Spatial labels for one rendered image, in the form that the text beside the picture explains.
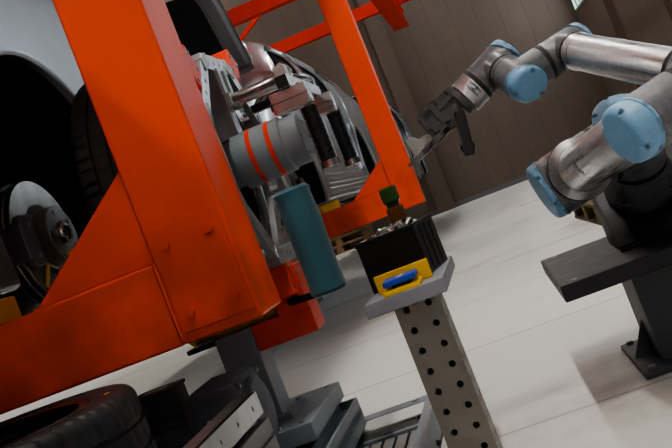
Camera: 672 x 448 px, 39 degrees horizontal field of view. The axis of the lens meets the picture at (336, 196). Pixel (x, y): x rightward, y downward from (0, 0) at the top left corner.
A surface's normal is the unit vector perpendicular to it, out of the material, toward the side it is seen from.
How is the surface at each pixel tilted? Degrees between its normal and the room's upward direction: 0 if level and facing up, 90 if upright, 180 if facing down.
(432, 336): 90
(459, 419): 90
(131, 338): 90
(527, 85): 121
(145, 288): 90
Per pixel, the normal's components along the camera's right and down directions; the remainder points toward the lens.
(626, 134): -0.83, 0.52
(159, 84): -0.16, 0.04
